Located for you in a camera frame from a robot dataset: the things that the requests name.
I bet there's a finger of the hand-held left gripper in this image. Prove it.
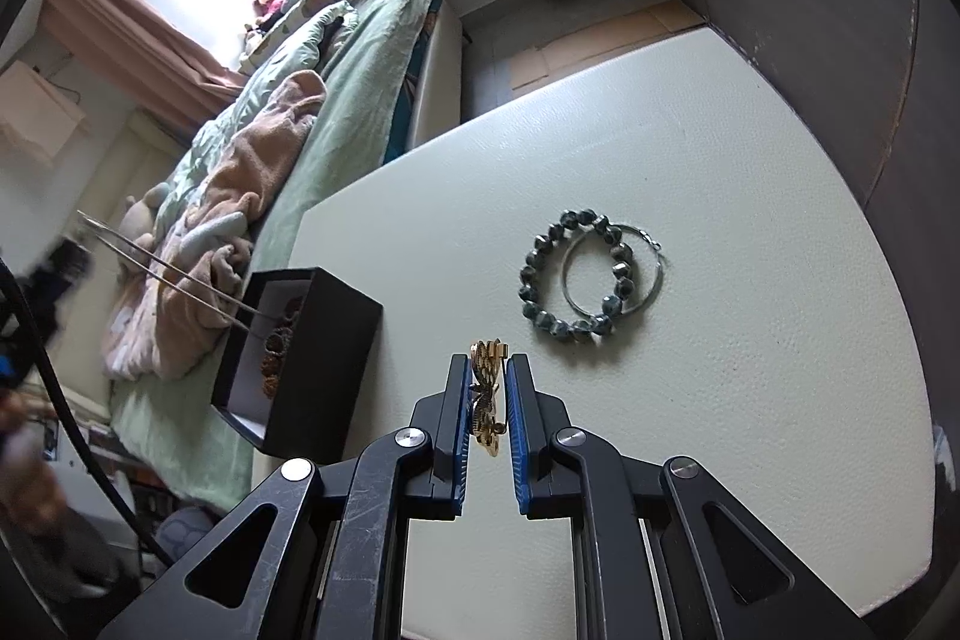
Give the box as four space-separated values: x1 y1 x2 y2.
41 235 96 296

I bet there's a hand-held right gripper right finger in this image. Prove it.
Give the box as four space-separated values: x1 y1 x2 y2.
506 353 878 640

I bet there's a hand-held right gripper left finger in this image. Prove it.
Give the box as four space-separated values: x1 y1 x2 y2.
97 353 475 640

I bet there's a gold brooch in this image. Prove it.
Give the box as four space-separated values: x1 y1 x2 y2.
466 340 512 459

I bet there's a black jewelry box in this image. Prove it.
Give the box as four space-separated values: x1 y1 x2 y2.
210 267 383 461

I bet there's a green beaded bracelet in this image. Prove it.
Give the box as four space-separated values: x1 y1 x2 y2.
520 209 637 341

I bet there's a silver hoop bangle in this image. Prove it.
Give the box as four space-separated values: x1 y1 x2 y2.
561 222 665 319

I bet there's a person's left hand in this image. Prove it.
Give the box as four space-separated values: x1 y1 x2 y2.
0 400 72 536

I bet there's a beige plush toy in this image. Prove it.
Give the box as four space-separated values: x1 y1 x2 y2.
120 182 177 244

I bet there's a peach fleece blanket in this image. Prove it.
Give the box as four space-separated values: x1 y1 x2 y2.
101 70 327 378

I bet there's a pink curtain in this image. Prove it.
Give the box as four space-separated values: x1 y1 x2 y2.
45 0 248 139

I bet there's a white low table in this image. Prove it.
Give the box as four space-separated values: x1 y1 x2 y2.
251 25 935 640

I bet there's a pale green duvet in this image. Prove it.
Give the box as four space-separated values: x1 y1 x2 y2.
176 0 361 214

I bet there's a person's left leg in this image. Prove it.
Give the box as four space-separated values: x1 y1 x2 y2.
157 505 220 560

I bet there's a bed with green sheet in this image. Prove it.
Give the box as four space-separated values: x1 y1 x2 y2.
105 0 462 513

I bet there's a grey wardrobe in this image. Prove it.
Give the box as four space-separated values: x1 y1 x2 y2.
600 0 960 281

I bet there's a beige wall towel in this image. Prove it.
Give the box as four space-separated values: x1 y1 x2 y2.
0 62 87 169

